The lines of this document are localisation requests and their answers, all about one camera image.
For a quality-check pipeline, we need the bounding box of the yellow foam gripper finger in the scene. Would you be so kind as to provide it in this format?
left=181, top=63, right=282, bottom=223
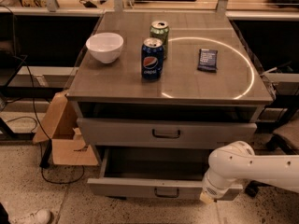
left=200, top=192, right=214, bottom=204

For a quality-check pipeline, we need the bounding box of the grey drawer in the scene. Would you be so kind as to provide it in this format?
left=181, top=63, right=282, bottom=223
left=78, top=118, right=257, bottom=149
left=87, top=146, right=244, bottom=202

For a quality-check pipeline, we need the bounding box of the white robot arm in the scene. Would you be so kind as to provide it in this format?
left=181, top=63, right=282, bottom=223
left=200, top=141, right=299, bottom=203

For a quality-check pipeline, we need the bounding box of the grey drawer cabinet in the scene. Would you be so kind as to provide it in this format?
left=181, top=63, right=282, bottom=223
left=66, top=10, right=275, bottom=166

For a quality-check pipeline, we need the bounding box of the grey top drawer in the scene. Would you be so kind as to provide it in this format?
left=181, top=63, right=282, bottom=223
left=78, top=118, right=257, bottom=149

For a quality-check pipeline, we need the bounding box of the black office chair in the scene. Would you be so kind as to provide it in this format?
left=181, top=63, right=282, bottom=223
left=244, top=105, right=299, bottom=199

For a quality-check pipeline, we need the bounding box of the dark blue snack bar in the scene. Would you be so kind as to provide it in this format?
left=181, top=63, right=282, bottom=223
left=197, top=49, right=218, bottom=73

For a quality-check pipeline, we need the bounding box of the blue Pepsi can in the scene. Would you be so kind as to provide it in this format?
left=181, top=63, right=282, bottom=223
left=141, top=37, right=164, bottom=80

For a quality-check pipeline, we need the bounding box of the brown cardboard box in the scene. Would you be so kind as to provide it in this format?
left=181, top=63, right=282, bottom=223
left=33, top=91, right=98, bottom=166

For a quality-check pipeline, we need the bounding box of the white sneaker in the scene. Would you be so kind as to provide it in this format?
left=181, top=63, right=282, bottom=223
left=10, top=209, right=51, bottom=224

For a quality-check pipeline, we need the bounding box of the green soda can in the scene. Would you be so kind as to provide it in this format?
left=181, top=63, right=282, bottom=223
left=149, top=21, right=169, bottom=59

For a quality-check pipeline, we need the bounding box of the white ceramic bowl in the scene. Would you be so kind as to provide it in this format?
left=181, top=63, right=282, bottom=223
left=86, top=33, right=124, bottom=63

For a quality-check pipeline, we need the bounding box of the black side table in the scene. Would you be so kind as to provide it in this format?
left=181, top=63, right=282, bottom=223
left=0, top=12, right=36, bottom=142

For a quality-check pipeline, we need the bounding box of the black floor cable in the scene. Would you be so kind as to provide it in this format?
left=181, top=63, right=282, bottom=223
left=0, top=3, right=86, bottom=185

